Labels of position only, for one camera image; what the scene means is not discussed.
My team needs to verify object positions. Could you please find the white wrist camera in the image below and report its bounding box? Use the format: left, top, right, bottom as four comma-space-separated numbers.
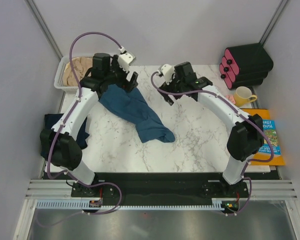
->
117, 52, 136, 73
158, 64, 175, 85

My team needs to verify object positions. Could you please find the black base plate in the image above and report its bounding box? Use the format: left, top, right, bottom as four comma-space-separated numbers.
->
71, 172, 249, 206

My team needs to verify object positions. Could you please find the folded navy t shirt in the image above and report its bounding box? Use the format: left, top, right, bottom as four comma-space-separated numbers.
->
40, 113, 90, 160

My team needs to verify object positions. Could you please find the orange folder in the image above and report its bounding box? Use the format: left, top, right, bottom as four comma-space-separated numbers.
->
242, 108, 286, 166

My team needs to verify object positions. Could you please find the aluminium rail frame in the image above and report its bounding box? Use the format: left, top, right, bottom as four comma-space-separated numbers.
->
13, 179, 300, 240

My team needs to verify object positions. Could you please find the blue t shirt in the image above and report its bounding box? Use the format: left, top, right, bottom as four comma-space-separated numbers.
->
99, 84, 175, 144

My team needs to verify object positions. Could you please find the white plastic basket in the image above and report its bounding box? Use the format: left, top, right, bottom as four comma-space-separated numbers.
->
54, 53, 93, 94

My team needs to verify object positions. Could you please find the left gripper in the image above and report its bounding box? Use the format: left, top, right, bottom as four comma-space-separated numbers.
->
104, 55, 137, 93

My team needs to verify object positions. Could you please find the pink cube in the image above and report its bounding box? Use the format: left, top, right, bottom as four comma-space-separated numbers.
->
226, 95, 236, 105

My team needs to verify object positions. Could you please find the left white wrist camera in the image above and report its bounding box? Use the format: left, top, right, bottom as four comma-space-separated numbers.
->
117, 52, 136, 73

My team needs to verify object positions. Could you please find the black pink drawer unit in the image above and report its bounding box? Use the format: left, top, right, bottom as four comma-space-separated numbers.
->
219, 43, 274, 90

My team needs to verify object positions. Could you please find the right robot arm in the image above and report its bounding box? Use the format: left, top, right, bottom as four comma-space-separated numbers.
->
156, 61, 264, 197

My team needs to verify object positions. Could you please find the blue treehouse book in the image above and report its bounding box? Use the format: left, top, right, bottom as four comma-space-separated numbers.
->
258, 119, 281, 156

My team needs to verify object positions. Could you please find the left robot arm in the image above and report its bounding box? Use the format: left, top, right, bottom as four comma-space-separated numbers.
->
40, 51, 138, 197

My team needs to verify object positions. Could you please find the yellow mug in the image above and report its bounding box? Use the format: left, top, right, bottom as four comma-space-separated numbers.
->
233, 86, 258, 107

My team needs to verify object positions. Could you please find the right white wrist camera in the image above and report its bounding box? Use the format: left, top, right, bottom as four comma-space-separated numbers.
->
158, 64, 175, 85

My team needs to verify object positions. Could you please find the beige t shirt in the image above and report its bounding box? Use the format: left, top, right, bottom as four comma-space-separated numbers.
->
62, 56, 93, 87

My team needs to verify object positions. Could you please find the white cable duct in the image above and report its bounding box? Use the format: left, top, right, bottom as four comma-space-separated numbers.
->
35, 199, 226, 211

